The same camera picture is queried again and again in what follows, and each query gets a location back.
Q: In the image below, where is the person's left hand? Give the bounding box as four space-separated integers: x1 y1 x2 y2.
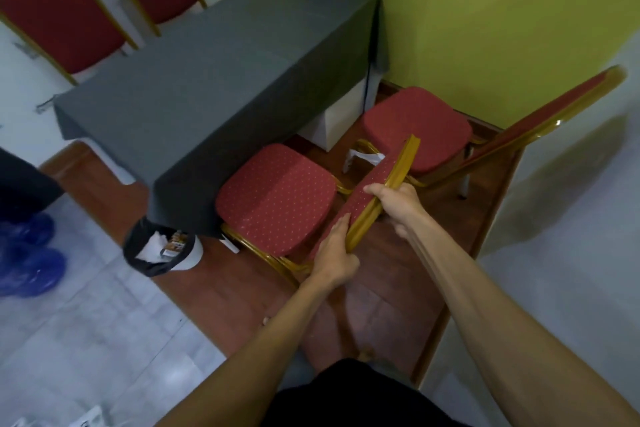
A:
307 214 360 290

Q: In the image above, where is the person's right hand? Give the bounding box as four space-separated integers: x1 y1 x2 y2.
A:
363 183 427 240

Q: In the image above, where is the red dotted gold-framed chair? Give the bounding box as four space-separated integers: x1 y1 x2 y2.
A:
342 65 628 200
215 134 421 288

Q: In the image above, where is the person's right forearm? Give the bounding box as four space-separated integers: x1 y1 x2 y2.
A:
400 214 640 427

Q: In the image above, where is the person's left forearm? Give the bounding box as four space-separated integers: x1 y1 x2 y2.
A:
157 274 347 427

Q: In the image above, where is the white paper tag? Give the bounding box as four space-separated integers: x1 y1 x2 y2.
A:
342 149 386 174

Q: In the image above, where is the white box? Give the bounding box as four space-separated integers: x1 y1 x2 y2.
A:
297 76 369 152

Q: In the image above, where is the person's black clothing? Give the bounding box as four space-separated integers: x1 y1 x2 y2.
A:
260 358 472 427

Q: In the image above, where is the rubbish in bin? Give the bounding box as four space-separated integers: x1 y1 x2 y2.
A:
136 231 190 263

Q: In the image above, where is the white bin with black bag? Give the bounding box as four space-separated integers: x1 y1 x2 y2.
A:
122 217 204 278

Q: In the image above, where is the grey tablecloth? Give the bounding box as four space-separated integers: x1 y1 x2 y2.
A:
53 0 390 238

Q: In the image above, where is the blue shoe cover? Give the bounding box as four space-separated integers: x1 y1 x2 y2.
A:
0 246 68 299
0 213 56 248

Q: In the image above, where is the white plastic bag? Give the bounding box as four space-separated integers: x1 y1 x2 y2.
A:
10 406 107 427

